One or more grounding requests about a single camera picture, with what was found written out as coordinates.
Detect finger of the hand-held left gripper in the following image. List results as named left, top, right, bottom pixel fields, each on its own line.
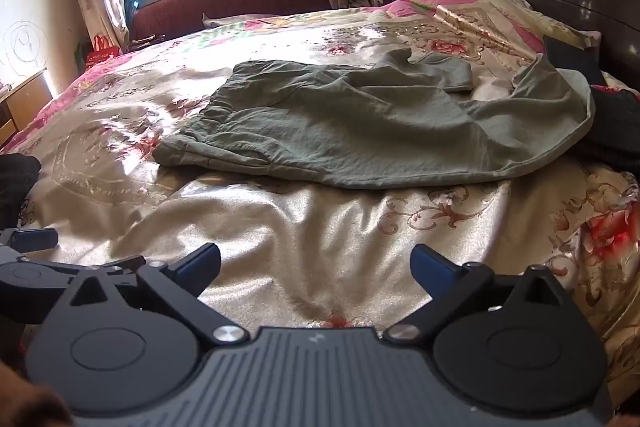
left=75, top=256, right=147, bottom=288
left=0, top=228, right=59, bottom=254

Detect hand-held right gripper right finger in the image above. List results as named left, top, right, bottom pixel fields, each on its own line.
left=384, top=244, right=567, bottom=344

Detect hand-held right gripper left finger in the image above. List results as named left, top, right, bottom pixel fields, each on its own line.
left=65, top=243, right=251, bottom=346

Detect green pants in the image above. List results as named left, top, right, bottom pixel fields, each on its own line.
left=152, top=48, right=597, bottom=190

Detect black cloth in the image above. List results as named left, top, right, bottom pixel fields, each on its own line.
left=0, top=154, right=42, bottom=229

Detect cream floral bedspread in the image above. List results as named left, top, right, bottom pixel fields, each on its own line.
left=0, top=0, right=640, bottom=410

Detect wooden nightstand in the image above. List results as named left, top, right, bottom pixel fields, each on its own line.
left=0, top=68, right=55, bottom=148

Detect red bag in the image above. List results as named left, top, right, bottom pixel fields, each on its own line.
left=83, top=34, right=122, bottom=69

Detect dark grey folded cloth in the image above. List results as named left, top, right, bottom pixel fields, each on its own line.
left=589, top=84, right=640, bottom=174

